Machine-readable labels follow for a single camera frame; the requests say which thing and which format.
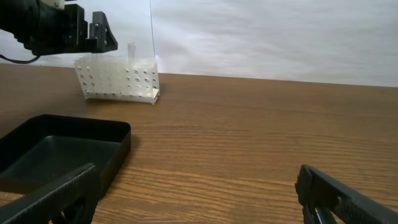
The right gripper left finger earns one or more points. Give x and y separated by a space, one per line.
56 199

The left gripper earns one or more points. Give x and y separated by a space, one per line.
76 31

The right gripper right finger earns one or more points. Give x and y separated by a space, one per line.
342 202

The clear test tube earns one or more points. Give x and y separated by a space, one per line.
132 51

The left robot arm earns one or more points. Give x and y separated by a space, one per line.
28 21

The white test tube rack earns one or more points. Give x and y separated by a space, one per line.
118 81

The black tray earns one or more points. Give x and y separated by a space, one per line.
62 149

